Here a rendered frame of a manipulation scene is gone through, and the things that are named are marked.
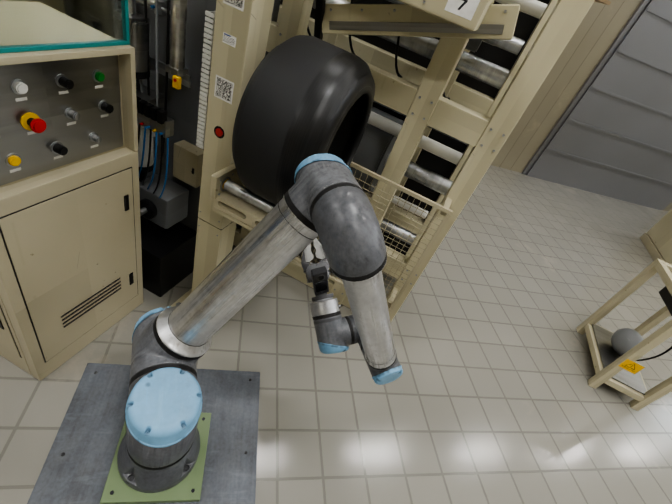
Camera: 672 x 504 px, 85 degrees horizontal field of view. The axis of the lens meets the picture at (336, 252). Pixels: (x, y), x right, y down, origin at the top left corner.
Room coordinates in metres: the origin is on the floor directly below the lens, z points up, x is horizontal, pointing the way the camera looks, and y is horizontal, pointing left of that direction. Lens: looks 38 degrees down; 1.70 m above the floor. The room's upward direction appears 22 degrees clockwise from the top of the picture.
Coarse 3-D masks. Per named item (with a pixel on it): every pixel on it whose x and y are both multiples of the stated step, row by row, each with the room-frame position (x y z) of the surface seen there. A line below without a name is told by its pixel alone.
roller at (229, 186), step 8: (224, 184) 1.15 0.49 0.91; (232, 184) 1.16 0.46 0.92; (232, 192) 1.14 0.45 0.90; (240, 192) 1.14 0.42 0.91; (248, 192) 1.15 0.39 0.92; (248, 200) 1.13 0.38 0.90; (256, 200) 1.13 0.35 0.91; (264, 200) 1.14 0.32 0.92; (264, 208) 1.12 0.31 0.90; (272, 208) 1.12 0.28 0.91
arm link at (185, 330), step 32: (320, 160) 0.67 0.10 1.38; (288, 192) 0.64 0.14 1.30; (320, 192) 0.59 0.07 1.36; (288, 224) 0.59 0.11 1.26; (256, 256) 0.56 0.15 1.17; (288, 256) 0.59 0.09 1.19; (224, 288) 0.53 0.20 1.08; (256, 288) 0.56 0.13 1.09; (160, 320) 0.50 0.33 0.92; (192, 320) 0.50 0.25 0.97; (224, 320) 0.53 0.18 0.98; (160, 352) 0.45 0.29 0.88; (192, 352) 0.48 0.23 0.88
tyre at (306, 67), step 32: (288, 64) 1.11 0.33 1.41; (320, 64) 1.14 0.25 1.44; (352, 64) 1.21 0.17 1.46; (256, 96) 1.04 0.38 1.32; (288, 96) 1.04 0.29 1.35; (320, 96) 1.06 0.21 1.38; (352, 96) 1.15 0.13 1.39; (256, 128) 1.00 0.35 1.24; (288, 128) 1.00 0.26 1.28; (320, 128) 1.02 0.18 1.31; (352, 128) 1.52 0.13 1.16; (256, 160) 1.00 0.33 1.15; (288, 160) 0.98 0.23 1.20; (256, 192) 1.07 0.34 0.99
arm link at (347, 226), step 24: (336, 192) 0.58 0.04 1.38; (360, 192) 0.60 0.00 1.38; (312, 216) 0.57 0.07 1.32; (336, 216) 0.54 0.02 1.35; (360, 216) 0.56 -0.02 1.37; (336, 240) 0.52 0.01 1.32; (360, 240) 0.53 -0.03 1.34; (336, 264) 0.52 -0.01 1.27; (360, 264) 0.52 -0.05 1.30; (384, 264) 0.56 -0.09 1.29; (360, 288) 0.55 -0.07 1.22; (384, 288) 0.61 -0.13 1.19; (360, 312) 0.57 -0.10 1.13; (384, 312) 0.60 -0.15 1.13; (360, 336) 0.62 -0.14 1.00; (384, 336) 0.62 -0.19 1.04; (384, 360) 0.64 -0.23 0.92
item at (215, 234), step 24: (264, 0) 1.29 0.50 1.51; (216, 24) 1.25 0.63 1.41; (240, 24) 1.24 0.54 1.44; (264, 24) 1.32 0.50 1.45; (216, 48) 1.25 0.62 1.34; (240, 48) 1.23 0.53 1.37; (264, 48) 1.34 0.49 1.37; (216, 72) 1.25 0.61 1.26; (240, 72) 1.23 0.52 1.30; (240, 96) 1.24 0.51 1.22; (216, 120) 1.24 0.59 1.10; (216, 144) 1.24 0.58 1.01; (216, 168) 1.24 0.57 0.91; (216, 216) 1.24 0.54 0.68; (216, 240) 1.23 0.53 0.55; (216, 264) 1.24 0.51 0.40; (192, 288) 1.25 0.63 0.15
